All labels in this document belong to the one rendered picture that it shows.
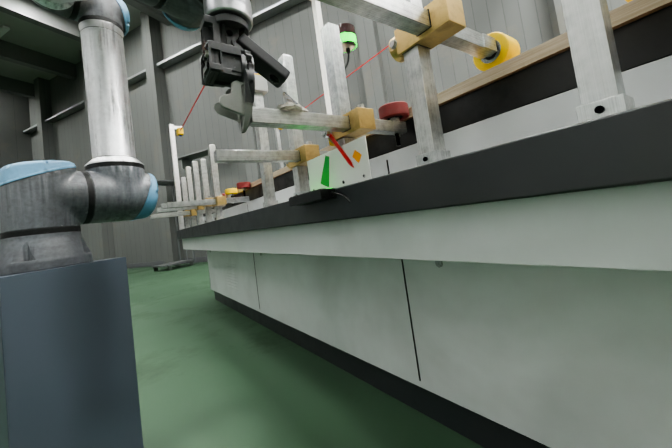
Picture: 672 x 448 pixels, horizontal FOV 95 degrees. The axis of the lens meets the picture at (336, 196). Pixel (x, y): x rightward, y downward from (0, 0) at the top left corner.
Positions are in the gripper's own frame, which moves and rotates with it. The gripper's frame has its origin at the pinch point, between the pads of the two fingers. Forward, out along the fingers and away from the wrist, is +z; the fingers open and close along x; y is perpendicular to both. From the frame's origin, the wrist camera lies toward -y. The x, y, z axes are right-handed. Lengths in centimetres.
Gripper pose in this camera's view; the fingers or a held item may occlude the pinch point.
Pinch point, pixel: (247, 126)
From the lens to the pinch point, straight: 63.4
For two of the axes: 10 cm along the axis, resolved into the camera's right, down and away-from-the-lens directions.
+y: -8.2, 0.3, -5.7
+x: 5.6, -1.3, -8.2
